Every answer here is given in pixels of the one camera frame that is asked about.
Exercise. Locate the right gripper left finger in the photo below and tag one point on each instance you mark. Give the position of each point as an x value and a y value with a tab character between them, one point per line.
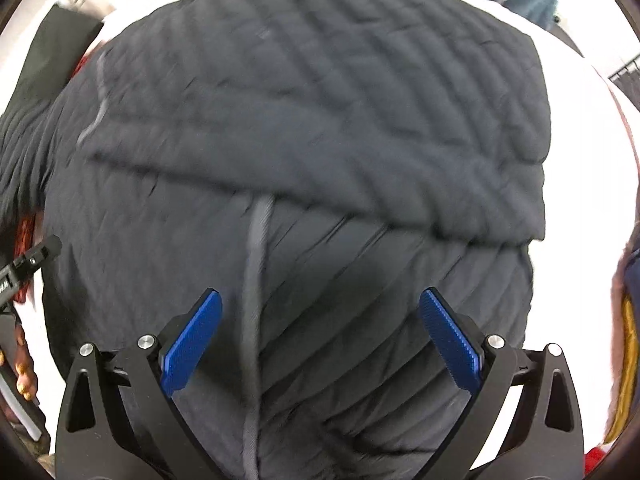
117	418

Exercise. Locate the black cloth garment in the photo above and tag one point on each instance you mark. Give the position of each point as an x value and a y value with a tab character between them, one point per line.
60	42

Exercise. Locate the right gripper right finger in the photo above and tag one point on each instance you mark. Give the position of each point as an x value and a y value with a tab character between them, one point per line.
544	439

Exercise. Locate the black wire rack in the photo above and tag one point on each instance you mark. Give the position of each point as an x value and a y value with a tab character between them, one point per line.
627	79

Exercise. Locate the navy blue jacket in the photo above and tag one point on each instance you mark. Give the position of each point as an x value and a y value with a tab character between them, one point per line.
625	329

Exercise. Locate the black quilted jacket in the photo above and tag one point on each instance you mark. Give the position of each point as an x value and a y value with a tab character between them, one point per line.
319	163

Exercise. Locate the person left hand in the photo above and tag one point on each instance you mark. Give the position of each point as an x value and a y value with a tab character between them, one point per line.
17	355

